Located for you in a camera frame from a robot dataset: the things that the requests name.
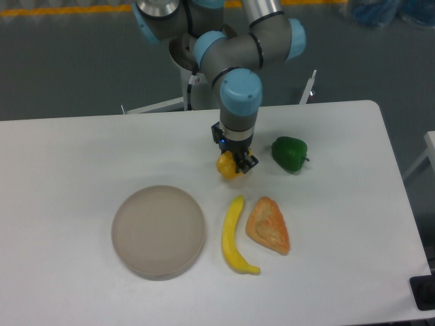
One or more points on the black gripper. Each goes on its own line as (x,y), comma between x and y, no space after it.
(238,143)

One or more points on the yellow bell pepper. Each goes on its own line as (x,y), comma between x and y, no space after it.
(226,166)

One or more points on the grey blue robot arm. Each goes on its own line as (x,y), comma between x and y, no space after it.
(228,63)

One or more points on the green bell pepper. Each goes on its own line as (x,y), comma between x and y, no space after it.
(290,153)

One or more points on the orange pastry bread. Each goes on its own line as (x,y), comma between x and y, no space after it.
(266,226)

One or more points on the yellow banana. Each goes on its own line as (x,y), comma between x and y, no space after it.
(231,254)

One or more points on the beige round plate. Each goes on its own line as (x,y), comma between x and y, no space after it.
(158,232)

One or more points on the white furniture at right edge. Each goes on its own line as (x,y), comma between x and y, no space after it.
(423,161)

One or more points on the black clamp at table edge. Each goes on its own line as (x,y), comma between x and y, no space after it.
(423,291)

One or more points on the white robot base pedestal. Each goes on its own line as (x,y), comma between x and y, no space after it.
(196,92)

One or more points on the white metal frame bar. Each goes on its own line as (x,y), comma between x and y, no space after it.
(308,92)

